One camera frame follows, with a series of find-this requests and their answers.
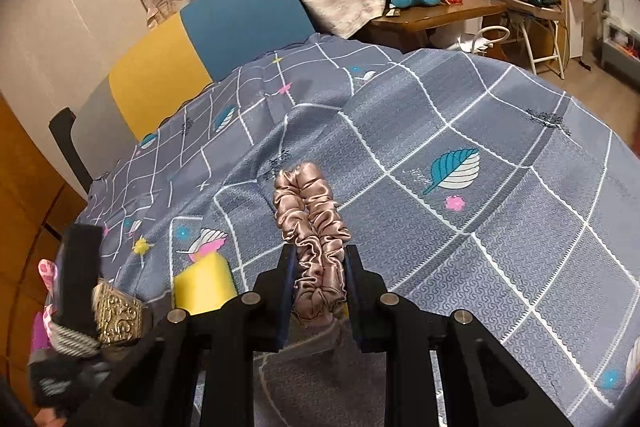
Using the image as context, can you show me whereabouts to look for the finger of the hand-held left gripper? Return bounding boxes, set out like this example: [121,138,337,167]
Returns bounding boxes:
[52,223,103,333]

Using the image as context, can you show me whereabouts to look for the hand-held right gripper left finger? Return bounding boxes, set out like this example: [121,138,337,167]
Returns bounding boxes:
[70,244,301,427]

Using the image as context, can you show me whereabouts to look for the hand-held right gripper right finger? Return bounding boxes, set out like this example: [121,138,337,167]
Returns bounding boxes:
[345,244,576,427]

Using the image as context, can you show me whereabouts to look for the gold patterned box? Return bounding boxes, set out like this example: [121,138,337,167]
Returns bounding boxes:
[91,279,153,348]

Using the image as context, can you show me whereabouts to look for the pink satin scrunchie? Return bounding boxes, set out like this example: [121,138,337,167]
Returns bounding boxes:
[272,161,352,325]

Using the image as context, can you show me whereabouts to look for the pink plush toy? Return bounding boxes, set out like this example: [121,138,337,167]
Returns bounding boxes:
[37,258,60,340]

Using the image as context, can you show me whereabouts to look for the wooden cabinet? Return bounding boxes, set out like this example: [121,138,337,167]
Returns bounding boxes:
[0,92,86,358]

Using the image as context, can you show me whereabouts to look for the purple box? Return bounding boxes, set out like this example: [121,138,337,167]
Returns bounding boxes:
[29,312,51,353]

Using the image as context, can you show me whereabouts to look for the yellow sponge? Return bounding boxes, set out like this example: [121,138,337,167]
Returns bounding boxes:
[172,253,238,312]

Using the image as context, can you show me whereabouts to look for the grey checked bedsheet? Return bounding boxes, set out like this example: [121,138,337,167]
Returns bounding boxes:
[55,32,640,427]

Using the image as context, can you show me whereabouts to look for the blue yellow padded headboard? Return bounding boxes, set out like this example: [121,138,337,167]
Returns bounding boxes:
[47,0,316,188]

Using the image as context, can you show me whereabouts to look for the wooden table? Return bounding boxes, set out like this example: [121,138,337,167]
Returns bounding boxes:
[370,0,508,52]

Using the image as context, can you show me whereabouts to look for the white storage unit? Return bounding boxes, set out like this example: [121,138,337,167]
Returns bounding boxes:
[600,19,640,75]

